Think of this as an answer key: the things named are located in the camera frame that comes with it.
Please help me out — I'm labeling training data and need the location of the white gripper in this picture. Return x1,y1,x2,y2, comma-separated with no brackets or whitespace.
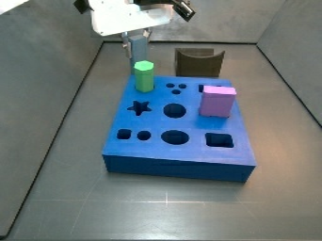
88,0,173,58

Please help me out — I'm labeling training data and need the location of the blue shape sorter board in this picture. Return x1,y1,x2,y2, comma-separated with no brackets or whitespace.
102,76,257,183

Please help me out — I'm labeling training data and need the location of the green hexagonal prism block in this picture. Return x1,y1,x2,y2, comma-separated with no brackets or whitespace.
134,60,154,92

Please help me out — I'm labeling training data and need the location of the black curved holder stand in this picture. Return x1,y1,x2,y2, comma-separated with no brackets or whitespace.
175,48,226,77

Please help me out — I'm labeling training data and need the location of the purple rectangular block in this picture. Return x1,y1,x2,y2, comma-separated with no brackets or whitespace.
199,86,237,118

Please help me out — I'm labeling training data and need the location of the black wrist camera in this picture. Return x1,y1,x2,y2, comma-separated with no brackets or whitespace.
134,0,195,22

